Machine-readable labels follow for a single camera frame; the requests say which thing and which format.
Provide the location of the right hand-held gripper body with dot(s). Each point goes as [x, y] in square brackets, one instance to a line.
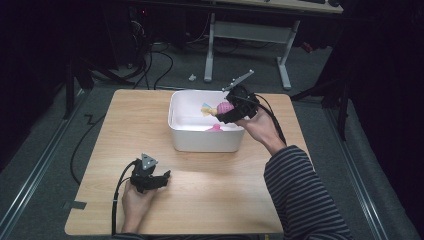
[245, 103]

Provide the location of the person's left hand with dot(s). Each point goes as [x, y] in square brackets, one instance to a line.
[135, 205]

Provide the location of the white-framed desk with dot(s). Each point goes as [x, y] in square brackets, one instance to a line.
[266, 31]

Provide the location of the black computer tower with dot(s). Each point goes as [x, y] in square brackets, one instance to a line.
[125, 36]

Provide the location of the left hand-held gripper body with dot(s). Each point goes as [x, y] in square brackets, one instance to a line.
[141, 178]

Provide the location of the pink bone toy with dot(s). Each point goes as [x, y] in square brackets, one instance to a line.
[215, 128]

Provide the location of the pink ball candy-shaped toy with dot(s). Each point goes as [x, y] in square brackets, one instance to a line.
[222, 108]

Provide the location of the black stand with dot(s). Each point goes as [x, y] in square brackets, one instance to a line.
[69, 86]
[343, 110]

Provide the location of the white plastic bin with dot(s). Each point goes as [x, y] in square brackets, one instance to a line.
[200, 140]

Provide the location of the white scrap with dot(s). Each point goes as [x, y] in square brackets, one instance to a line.
[192, 77]

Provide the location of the grey tape piece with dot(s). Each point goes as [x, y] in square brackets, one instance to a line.
[75, 205]

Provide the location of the metal floor rail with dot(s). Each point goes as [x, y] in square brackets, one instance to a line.
[36, 166]
[356, 173]

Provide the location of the person's right hand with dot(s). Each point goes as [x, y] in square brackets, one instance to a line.
[263, 130]

